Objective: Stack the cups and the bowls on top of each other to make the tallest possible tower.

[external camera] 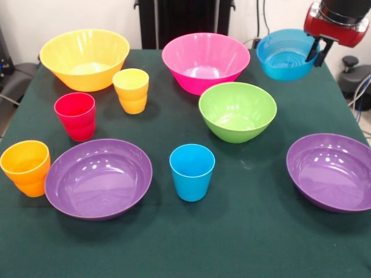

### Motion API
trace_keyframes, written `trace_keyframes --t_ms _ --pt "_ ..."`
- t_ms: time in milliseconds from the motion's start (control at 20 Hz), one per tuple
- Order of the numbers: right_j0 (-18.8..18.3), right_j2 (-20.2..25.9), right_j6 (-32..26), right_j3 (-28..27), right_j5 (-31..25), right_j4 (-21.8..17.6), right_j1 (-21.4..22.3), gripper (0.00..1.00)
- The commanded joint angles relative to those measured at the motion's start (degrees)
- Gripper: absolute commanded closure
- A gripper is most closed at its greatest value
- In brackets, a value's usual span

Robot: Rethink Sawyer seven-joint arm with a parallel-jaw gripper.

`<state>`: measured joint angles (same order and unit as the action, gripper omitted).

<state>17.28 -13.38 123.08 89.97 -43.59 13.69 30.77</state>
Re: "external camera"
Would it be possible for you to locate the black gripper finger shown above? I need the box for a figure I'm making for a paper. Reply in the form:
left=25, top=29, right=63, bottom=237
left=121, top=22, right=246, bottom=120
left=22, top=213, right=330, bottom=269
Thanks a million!
left=305, top=36, right=321, bottom=62
left=315, top=39, right=334, bottom=68

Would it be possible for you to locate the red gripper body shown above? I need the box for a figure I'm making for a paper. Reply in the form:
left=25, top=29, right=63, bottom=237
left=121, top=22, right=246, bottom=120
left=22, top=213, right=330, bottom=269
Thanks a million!
left=303, top=2, right=370, bottom=49

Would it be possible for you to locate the small blue plastic bowl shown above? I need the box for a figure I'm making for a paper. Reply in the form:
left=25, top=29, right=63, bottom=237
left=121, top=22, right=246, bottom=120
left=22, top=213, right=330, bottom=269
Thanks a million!
left=256, top=28, right=322, bottom=81

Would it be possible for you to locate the large pink plastic bowl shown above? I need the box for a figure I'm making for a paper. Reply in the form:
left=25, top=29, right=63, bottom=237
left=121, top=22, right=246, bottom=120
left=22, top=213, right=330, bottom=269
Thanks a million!
left=161, top=32, right=251, bottom=96

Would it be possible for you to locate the shallow purple plastic bowl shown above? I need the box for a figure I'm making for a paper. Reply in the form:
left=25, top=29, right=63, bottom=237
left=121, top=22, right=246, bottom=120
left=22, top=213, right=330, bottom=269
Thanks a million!
left=44, top=138, right=154, bottom=222
left=286, top=133, right=371, bottom=214

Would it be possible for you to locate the blue plastic cup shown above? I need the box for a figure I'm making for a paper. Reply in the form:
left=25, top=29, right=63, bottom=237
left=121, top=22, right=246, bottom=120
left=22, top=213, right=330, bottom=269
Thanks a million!
left=169, top=144, right=216, bottom=203

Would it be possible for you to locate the black stand with knob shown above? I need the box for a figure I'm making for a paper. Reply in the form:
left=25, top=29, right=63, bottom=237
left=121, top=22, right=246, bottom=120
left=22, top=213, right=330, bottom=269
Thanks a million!
left=337, top=56, right=371, bottom=99

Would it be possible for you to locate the green plastic bowl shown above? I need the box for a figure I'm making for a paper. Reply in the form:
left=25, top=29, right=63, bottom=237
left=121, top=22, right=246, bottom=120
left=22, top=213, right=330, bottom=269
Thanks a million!
left=198, top=82, right=278, bottom=144

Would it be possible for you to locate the yellow orange plastic cup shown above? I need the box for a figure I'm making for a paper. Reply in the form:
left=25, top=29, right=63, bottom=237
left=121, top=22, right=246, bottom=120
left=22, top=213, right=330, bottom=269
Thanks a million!
left=112, top=68, right=150, bottom=115

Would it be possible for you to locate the dark green tablecloth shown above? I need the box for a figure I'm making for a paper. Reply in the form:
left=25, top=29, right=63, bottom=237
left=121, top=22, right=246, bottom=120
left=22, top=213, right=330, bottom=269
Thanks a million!
left=0, top=48, right=371, bottom=278

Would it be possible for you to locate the large orange plastic bowl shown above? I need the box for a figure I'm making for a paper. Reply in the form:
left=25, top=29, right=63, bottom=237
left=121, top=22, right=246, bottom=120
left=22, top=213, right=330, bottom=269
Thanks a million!
left=39, top=28, right=130, bottom=93

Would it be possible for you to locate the red plastic cup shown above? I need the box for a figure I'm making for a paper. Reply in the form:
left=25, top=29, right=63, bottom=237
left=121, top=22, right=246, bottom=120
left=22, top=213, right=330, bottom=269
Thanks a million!
left=53, top=92, right=97, bottom=142

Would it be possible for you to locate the black grey chair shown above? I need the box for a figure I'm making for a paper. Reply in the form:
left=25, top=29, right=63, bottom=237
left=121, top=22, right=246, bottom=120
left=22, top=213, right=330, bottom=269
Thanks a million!
left=0, top=62, right=40, bottom=105

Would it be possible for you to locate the black equipment box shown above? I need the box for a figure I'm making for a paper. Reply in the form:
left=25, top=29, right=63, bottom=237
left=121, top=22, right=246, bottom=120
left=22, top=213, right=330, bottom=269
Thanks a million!
left=0, top=27, right=15, bottom=76

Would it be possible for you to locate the light blue cable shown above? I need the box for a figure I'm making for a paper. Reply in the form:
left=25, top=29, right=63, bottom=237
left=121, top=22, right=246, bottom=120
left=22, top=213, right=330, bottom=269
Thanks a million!
left=347, top=74, right=371, bottom=109

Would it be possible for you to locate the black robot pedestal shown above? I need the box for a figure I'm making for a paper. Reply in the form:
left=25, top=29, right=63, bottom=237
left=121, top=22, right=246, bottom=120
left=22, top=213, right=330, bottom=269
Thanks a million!
left=133, top=0, right=236, bottom=50

